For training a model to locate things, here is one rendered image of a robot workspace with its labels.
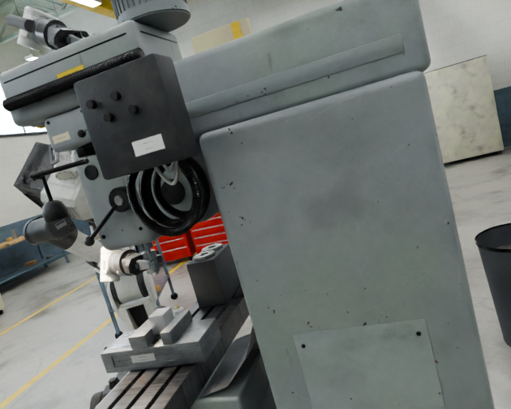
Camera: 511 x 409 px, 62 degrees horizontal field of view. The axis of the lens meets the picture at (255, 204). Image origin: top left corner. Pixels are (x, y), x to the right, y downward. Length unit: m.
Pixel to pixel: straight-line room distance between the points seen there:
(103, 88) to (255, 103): 0.36
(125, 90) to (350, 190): 0.50
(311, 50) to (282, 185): 0.32
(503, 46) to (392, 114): 9.58
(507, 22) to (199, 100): 9.66
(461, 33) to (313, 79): 9.36
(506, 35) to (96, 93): 9.90
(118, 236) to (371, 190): 0.75
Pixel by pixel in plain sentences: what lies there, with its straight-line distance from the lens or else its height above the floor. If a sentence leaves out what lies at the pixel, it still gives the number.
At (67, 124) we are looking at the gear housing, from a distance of 1.32.
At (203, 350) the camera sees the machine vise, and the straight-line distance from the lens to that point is 1.34.
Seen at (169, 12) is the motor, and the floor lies 1.89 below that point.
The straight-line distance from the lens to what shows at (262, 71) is 1.07.
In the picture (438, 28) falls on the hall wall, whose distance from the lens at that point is 10.31.
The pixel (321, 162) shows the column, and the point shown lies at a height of 1.43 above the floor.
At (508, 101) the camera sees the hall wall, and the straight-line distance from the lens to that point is 10.43.
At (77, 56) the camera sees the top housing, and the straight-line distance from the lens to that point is 1.28.
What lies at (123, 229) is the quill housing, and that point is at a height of 1.37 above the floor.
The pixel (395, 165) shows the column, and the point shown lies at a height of 1.39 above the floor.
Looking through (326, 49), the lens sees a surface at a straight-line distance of 1.04.
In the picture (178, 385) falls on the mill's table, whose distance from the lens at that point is 1.28.
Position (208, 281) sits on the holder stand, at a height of 1.04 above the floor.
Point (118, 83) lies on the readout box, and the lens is 0.92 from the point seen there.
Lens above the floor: 1.51
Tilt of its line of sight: 8 degrees down
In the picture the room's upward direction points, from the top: 16 degrees counter-clockwise
